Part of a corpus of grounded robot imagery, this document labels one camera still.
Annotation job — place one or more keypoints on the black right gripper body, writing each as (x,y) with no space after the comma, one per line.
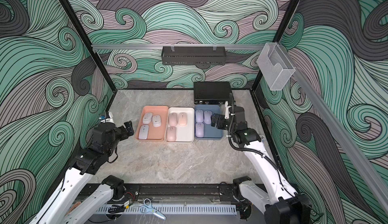
(224,123)

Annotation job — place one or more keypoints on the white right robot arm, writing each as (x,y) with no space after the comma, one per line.
(279,202)

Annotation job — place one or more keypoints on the white mouse with logo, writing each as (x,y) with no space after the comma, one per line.
(147,118)

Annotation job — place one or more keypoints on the purple mouse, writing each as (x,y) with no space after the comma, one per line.
(208,117)
(199,130)
(199,115)

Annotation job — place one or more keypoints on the pale blue white mouse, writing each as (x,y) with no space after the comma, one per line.
(143,132)

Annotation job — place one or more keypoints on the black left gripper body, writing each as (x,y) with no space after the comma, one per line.
(120,134)

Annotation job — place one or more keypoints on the aluminium wall rail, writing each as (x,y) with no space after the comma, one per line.
(139,46)

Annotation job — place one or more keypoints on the black ribbed briefcase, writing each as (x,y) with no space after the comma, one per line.
(211,93)

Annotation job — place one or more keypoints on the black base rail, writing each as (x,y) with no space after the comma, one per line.
(223,192)

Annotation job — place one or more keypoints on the cream storage tray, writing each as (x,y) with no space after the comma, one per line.
(184,134)

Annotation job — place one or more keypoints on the white slotted cable duct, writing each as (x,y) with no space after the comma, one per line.
(177,209)

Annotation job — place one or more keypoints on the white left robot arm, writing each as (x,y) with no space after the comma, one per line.
(85,164)

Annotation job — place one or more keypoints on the pink mouse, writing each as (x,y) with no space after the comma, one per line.
(171,134)
(173,119)

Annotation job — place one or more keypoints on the peach mouse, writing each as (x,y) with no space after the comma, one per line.
(182,119)

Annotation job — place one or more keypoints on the pink storage tray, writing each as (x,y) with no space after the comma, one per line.
(154,133)

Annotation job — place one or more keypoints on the blue storage tray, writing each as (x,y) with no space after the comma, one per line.
(211,133)

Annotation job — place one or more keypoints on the black wall shelf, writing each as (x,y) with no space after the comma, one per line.
(198,56)

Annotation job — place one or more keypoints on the blue handled scissors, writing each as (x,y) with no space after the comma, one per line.
(148,208)

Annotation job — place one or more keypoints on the clear plastic wall holder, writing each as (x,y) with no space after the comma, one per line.
(276,65)

